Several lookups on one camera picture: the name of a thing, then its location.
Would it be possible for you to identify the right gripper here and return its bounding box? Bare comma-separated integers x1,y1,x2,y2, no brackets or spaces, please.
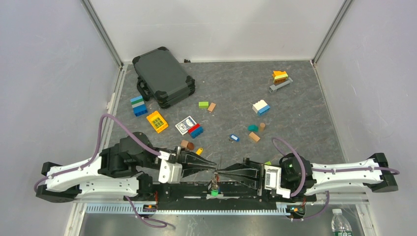
214,157,279,195

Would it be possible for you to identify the metal keyring plate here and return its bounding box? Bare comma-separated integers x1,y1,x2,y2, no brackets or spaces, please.
208,158,222,193

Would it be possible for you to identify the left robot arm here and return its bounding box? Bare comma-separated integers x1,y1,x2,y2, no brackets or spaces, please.
35,132,216,203

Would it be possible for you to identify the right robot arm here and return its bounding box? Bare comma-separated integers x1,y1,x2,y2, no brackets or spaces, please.
216,153,398,201

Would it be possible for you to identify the brown wooden cylinder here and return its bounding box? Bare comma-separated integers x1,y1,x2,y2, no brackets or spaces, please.
187,143,195,150

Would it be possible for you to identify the light wooden block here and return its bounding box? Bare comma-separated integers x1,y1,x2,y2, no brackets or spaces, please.
180,140,189,149

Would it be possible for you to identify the red blue lego block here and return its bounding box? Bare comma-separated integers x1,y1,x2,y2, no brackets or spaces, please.
188,123,204,139

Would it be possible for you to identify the orange wooden block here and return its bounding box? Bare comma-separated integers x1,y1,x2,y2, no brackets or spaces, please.
248,132,260,143

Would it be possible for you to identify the playing card box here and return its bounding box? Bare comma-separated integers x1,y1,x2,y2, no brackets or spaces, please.
175,116,197,136

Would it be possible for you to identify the blue key tag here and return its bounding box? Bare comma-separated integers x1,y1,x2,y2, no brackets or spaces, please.
229,134,240,142

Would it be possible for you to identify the teal wooden block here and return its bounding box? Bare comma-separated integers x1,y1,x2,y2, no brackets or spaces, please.
248,124,259,132

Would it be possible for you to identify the yellow lego plate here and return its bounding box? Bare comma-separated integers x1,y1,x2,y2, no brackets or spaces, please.
146,111,169,133

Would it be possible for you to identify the tan wooden cylinder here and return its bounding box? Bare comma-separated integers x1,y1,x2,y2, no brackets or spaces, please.
259,122,266,132

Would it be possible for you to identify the green lego brick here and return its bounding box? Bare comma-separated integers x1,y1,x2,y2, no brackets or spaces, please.
198,101,209,109

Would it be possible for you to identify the tan wooden block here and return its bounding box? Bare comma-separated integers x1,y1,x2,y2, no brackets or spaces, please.
208,103,216,113

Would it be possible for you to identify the white blue lego block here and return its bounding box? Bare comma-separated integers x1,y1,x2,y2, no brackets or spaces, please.
252,100,270,116

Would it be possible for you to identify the blue green white lego stack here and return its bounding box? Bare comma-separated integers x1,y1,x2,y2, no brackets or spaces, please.
130,95,148,117

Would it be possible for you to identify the grey lego piece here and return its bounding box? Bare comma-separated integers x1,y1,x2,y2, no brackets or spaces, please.
268,77,293,93

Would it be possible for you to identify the black hard case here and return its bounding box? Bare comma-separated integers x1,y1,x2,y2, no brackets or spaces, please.
132,46,196,109

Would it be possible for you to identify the plastic water bottle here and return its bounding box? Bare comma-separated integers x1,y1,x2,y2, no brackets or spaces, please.
331,208,353,236

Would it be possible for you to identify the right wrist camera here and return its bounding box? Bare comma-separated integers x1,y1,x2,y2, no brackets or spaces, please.
264,165,291,199

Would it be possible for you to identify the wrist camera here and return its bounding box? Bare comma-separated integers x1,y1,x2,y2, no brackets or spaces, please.
264,165,291,199
158,151,182,184

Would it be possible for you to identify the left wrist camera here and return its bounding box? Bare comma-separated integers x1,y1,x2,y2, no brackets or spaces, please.
158,151,182,184

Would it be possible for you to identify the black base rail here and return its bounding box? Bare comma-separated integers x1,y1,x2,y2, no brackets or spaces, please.
130,181,317,210

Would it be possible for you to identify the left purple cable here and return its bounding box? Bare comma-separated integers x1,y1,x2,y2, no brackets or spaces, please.
33,114,168,228

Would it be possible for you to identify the purple cable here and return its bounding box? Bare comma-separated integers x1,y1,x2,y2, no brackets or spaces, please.
33,114,168,228
271,137,401,222

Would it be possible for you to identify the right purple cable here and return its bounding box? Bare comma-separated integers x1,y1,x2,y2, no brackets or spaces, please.
271,137,401,222

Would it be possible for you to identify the white cable duct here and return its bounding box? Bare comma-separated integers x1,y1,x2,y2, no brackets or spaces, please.
86,203,290,216

